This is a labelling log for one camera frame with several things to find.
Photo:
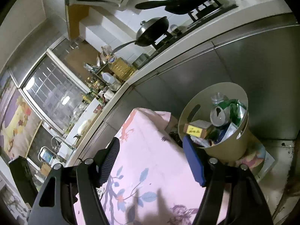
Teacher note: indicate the kitchen window with grille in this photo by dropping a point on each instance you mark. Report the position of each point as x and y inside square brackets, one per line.
[54, 90]

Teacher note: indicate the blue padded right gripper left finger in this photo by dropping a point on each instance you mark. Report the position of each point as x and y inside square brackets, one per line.
[107, 158]

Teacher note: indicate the crushed green soda can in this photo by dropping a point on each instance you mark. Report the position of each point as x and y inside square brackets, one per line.
[228, 111]

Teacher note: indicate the yellow brown small carton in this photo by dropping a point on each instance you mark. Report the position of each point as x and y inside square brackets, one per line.
[198, 128]

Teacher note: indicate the white plastic jug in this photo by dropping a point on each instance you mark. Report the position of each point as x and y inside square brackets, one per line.
[108, 78]

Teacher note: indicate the colourful wall poster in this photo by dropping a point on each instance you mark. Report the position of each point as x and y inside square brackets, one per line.
[19, 123]

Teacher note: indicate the blue label detergent bottle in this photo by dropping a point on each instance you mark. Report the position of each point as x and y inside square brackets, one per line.
[46, 155]

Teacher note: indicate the chrome sink faucet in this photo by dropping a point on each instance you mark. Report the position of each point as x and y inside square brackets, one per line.
[56, 143]

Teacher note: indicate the large cooking oil bottle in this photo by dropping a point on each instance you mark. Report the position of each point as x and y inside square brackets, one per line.
[121, 68]

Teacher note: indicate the pink floral tablecloth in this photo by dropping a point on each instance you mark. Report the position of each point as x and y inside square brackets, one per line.
[151, 181]

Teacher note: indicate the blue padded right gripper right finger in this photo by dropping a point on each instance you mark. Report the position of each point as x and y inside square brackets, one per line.
[194, 161]

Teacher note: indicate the gas stove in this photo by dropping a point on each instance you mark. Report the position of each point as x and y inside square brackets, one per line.
[208, 11]

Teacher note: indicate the black frying pan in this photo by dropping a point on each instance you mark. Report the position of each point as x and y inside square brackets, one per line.
[178, 7]

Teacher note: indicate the beige round trash bin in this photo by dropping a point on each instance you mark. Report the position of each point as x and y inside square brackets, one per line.
[227, 143]

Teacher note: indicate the wooden cutting board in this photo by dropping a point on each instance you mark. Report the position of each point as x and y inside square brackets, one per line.
[45, 169]

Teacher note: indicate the white cup on counter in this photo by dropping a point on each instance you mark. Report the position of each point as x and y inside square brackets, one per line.
[108, 95]

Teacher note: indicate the steel wok with lid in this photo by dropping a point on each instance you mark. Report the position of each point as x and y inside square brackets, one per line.
[148, 33]

